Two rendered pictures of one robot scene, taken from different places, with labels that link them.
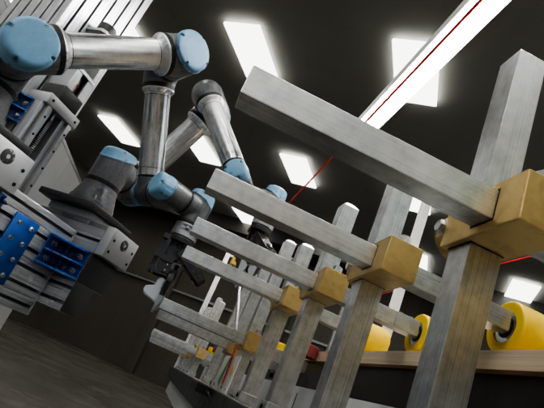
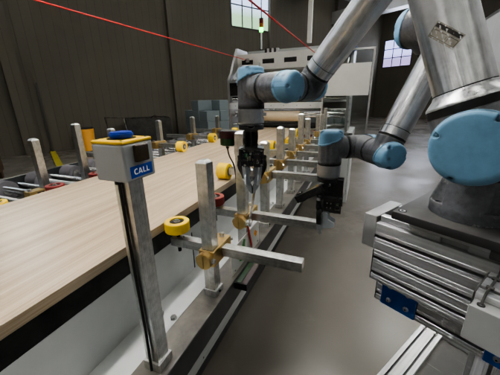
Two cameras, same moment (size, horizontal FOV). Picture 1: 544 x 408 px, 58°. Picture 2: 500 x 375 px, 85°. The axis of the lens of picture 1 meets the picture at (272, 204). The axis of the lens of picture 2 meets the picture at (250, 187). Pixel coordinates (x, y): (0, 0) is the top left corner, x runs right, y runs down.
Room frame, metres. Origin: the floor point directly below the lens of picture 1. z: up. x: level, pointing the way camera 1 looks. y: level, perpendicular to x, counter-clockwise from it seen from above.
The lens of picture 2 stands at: (2.26, 0.38, 1.28)
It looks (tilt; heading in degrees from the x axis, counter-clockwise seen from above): 18 degrees down; 208
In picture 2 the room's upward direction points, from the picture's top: 1 degrees counter-clockwise
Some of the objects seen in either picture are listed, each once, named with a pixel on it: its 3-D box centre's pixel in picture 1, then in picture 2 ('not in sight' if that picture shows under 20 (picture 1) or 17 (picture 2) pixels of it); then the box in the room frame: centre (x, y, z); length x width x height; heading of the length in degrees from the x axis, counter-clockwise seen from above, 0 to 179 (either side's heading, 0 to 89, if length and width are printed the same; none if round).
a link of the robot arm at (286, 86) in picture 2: not in sight; (283, 87); (1.55, 0.10, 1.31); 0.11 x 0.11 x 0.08; 73
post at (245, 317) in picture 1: (239, 333); (209, 239); (1.68, -0.07, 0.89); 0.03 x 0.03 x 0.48; 6
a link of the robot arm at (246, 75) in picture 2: (271, 202); (251, 88); (1.54, 0.00, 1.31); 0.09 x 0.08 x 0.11; 73
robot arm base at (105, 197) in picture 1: (95, 196); (475, 190); (1.56, 0.54, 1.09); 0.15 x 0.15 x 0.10
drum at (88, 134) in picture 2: not in sight; (87, 138); (-2.24, -6.98, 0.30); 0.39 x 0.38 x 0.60; 156
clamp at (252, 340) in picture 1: (251, 344); (245, 216); (1.41, -0.10, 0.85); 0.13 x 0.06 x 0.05; 6
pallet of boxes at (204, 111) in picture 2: not in sight; (208, 122); (-4.38, -4.51, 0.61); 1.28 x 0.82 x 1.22; 67
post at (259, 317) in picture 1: (261, 314); (242, 196); (1.43, -0.10, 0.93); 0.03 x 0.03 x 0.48; 6
